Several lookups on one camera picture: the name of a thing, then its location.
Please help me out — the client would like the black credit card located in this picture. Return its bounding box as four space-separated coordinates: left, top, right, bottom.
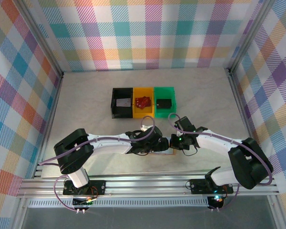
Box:
156 99 173 110

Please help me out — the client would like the silver credit card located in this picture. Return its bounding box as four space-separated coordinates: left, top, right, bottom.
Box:
116 98 131 107

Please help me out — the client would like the aluminium side rail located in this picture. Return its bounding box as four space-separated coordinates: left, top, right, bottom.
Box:
35 73 65 178
227 69 265 172

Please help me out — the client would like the black plastic bin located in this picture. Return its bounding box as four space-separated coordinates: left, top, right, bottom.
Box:
111 87 134 119

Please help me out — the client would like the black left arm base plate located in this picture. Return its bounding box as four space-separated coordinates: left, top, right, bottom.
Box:
63 180 107 197

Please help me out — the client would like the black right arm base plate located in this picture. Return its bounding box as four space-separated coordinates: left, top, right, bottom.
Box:
189 177 232 194

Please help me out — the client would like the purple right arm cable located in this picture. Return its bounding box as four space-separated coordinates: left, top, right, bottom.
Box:
168 113 275 212

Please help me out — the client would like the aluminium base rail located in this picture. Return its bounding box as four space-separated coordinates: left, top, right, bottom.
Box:
16 170 281 198

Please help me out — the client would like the slotted grey cable duct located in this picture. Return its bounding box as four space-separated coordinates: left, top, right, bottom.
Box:
27 198 210 208

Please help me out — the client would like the yellow plastic bin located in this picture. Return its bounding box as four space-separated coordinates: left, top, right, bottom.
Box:
133 87 155 119

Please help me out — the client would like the aluminium frame post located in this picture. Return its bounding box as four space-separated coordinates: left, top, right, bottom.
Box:
227 0 278 76
13 0 65 79

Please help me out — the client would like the green plastic bin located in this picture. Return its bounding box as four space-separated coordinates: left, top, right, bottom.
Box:
153 86 177 119

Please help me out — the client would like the red VIP credit card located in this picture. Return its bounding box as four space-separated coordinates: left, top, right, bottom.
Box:
135 97 147 110

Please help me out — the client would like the small circuit board with LEDs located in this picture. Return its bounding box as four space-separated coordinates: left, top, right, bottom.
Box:
212 195 226 206
72 197 96 208

